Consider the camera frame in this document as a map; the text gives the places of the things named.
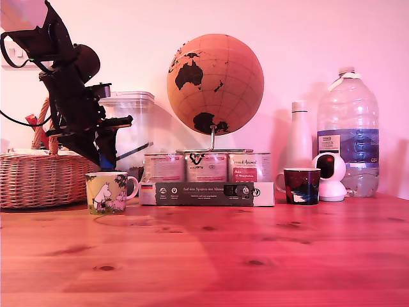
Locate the black round-headed scoop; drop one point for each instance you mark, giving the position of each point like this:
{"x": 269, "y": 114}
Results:
{"x": 134, "y": 151}

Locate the clear plastic lidded container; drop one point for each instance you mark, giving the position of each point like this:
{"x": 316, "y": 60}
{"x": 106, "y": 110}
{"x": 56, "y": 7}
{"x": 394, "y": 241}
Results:
{"x": 137, "y": 128}

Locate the red packet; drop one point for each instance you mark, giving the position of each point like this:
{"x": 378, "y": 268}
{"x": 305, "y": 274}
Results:
{"x": 31, "y": 121}

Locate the yellow cartoon mug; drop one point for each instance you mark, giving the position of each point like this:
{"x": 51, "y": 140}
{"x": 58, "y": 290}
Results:
{"x": 105, "y": 195}

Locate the white paper stack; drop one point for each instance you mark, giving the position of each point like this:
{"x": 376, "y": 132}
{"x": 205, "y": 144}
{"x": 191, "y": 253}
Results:
{"x": 27, "y": 152}

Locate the silver tin with label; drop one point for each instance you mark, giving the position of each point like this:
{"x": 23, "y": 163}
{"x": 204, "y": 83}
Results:
{"x": 249, "y": 168}
{"x": 163, "y": 168}
{"x": 206, "y": 169}

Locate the long grey cardboard box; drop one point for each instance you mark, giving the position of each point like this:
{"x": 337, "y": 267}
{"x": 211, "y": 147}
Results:
{"x": 204, "y": 195}

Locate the cork globe on stand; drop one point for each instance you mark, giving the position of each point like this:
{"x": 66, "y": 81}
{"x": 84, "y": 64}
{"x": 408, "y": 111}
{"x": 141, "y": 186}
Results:
{"x": 223, "y": 83}

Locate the white slim bottle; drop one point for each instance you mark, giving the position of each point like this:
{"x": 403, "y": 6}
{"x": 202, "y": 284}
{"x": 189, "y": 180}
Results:
{"x": 299, "y": 137}

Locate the dark patterned mug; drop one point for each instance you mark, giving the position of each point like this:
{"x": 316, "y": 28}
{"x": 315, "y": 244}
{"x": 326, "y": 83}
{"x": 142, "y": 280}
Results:
{"x": 302, "y": 187}

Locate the large clear water bottle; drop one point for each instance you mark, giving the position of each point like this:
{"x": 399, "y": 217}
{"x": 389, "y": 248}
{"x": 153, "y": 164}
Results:
{"x": 350, "y": 128}

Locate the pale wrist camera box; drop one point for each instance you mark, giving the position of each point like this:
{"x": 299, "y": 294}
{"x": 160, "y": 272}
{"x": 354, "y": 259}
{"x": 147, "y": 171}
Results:
{"x": 103, "y": 91}

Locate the white wall light switch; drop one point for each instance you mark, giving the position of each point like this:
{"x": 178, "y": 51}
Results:
{"x": 12, "y": 64}

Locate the small white round camera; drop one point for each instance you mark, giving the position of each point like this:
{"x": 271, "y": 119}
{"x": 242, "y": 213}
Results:
{"x": 334, "y": 185}

